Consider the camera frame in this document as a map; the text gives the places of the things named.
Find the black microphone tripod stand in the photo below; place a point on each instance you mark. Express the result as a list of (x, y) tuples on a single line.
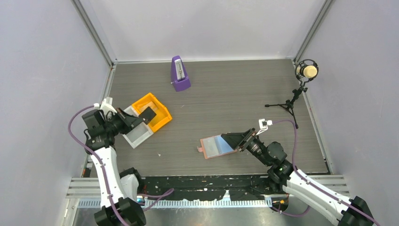
[(289, 104)]

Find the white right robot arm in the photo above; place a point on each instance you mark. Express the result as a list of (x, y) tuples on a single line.
[(340, 210)]

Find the orange leather card holder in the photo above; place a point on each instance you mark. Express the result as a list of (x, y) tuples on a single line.
[(214, 146)]

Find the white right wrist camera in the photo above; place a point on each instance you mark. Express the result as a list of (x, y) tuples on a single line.
[(263, 125)]

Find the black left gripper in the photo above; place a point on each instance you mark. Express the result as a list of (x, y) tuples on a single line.
[(127, 120)]

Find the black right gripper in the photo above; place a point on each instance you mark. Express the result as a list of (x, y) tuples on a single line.
[(235, 140)]

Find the purple metronome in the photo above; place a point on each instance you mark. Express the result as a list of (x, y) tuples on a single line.
[(179, 77)]

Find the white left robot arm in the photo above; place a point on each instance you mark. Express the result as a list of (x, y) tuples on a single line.
[(118, 190)]

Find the white plastic bin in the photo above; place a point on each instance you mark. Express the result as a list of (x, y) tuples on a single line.
[(139, 134)]

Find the card in yellow bin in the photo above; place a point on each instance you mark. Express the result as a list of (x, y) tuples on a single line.
[(151, 105)]

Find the beige foam microphone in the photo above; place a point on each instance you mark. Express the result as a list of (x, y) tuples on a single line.
[(306, 69)]

